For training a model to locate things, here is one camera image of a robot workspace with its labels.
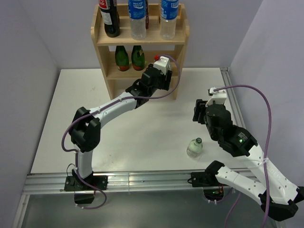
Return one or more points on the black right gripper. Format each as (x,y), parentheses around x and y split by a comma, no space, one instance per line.
(200,107)

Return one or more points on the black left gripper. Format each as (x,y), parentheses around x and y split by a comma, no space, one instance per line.
(165,85)

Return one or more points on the green glass bottle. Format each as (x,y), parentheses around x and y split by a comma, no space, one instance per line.
(138,58)

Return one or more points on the clear glass bottle front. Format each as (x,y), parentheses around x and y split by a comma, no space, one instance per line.
(194,148)

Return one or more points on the blue grape juice carton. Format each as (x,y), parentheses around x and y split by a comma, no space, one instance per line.
(147,14)

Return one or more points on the Pocari Sweat bottle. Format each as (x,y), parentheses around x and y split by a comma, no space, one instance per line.
(168,18)
(137,15)

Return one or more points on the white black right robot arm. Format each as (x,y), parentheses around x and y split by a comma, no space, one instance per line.
(275,194)

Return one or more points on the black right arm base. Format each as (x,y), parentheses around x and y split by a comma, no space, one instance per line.
(202,179)

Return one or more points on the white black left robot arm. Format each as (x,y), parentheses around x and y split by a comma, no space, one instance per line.
(85,132)

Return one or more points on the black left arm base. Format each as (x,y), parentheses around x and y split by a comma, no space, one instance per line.
(73,184)

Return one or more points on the wooden two-tier shelf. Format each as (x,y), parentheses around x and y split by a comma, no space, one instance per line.
(128,40)

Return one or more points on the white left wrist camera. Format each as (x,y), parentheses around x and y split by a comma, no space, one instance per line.
(162,63)

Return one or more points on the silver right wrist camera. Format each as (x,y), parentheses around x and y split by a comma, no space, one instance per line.
(217,96)

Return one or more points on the aluminium frame rail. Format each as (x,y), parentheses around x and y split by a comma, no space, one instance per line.
(126,171)

